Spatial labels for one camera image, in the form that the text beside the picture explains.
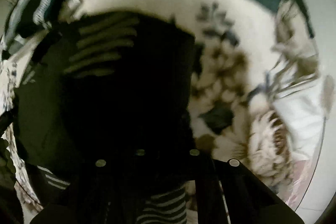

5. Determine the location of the floral bed sheet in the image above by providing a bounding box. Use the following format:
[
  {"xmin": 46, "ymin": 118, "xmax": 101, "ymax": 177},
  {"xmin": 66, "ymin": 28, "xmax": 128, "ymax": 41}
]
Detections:
[{"xmin": 0, "ymin": 0, "xmax": 328, "ymax": 214}]

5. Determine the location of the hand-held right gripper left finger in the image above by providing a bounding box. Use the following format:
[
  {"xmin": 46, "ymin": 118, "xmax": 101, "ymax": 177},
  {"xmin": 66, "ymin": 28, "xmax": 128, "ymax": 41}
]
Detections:
[{"xmin": 30, "ymin": 148, "xmax": 148, "ymax": 224}]

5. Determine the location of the black garment with striped trim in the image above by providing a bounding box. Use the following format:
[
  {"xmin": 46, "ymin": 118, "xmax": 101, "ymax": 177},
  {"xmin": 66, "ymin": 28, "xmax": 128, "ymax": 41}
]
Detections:
[{"xmin": 13, "ymin": 11, "xmax": 204, "ymax": 224}]

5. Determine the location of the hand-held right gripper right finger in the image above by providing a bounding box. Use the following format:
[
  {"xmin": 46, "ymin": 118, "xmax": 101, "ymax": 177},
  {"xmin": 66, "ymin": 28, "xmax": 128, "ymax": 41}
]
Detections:
[{"xmin": 188, "ymin": 148, "xmax": 305, "ymax": 224}]

